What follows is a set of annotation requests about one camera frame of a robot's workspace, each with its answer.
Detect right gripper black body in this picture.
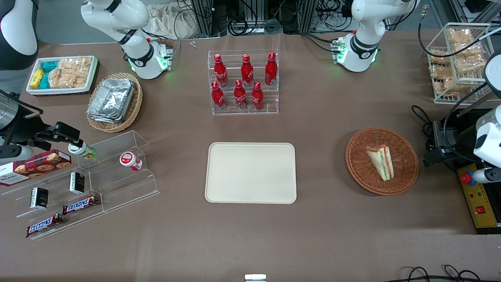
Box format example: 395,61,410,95
0,91,48,148

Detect triangular sandwich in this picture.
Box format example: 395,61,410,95
366,144,395,181

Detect white rectangular snack tray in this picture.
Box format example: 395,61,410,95
26,55,98,96

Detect light oval wicker basket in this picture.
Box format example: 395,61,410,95
86,72,143,133

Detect brown wicker basket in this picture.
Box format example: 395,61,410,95
345,127,419,196

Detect beige plastic tray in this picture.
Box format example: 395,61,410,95
205,142,297,204

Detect green bottle with white cap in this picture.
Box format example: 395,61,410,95
68,140,97,160

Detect red tartan cookie box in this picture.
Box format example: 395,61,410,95
0,149,72,186

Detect black appliance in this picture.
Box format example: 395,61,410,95
423,108,501,235

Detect small black box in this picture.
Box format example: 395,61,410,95
70,172,85,195
30,187,49,209

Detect clear rice cracker bag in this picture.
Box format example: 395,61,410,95
59,58,92,87
48,67,78,89

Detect yellow snack packet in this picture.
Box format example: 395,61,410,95
30,69,45,89

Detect stack of foil trays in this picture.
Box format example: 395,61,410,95
87,78,136,124

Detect yellow control panel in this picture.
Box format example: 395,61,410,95
457,164,501,229

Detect clear fried snack bag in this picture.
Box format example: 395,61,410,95
452,42,483,58
454,55,488,75
448,28,473,44
430,49,451,65
429,65,454,79
436,76,470,95

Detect snickers bar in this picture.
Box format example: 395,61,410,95
63,195,100,215
26,213,64,238

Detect small white bottle red lid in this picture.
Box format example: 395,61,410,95
119,152,143,172

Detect clear acrylic stepped shelf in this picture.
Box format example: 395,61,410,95
0,130,160,240

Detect beige cloth bag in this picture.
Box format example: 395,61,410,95
147,4,196,40

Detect red cola bottle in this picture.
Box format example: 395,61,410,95
241,54,254,87
211,81,226,110
265,52,278,87
234,80,248,110
251,81,265,111
213,54,229,88

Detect clear acrylic bottle rack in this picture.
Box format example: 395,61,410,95
207,49,279,116

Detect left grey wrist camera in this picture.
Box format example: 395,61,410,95
474,168,501,184

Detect white wire rack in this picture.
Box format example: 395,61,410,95
426,23,501,105

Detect coiled black cable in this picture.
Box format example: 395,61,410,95
411,105,436,137

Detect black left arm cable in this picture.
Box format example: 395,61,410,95
417,0,501,58

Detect black cable on floor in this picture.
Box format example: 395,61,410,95
386,265,501,282

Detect aluminium frame with cables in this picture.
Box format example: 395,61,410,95
192,0,353,38

